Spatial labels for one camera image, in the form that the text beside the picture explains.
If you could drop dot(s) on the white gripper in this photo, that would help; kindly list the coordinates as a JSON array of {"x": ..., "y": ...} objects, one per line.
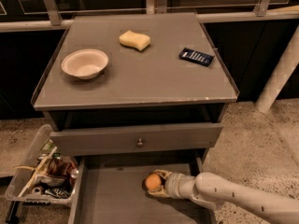
[{"x": 173, "y": 184}]

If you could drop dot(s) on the orange fruit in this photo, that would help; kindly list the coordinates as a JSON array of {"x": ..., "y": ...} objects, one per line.
[{"x": 153, "y": 181}]

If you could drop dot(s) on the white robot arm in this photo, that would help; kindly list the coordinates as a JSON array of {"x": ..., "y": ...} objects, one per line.
[{"x": 211, "y": 191}]

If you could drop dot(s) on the grey top drawer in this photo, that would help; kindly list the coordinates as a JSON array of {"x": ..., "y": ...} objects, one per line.
[{"x": 117, "y": 140}]

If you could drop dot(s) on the round metal drawer knob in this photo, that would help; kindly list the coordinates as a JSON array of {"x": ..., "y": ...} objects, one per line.
[{"x": 140, "y": 142}]

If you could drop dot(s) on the open grey middle drawer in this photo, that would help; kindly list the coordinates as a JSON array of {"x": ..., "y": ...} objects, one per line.
[{"x": 110, "y": 190}]

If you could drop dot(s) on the grey drawer cabinet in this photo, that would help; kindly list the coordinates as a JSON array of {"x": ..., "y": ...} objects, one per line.
[{"x": 149, "y": 87}]

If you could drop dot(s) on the snack bags in bin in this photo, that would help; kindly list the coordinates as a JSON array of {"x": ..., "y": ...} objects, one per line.
[{"x": 53, "y": 174}]

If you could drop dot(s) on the clear plastic bin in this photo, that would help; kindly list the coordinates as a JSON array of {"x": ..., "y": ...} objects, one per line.
[{"x": 20, "y": 177}]

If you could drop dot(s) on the blue snack packet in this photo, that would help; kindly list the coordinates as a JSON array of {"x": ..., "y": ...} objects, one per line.
[{"x": 197, "y": 57}]

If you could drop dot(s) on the white paper bowl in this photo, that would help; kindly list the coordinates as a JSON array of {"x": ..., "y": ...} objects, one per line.
[{"x": 85, "y": 63}]

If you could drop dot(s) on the yellow sponge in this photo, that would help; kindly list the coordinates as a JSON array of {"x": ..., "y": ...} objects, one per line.
[{"x": 134, "y": 40}]

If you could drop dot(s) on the metal railing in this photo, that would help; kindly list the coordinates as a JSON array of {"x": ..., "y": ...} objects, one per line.
[{"x": 282, "y": 13}]

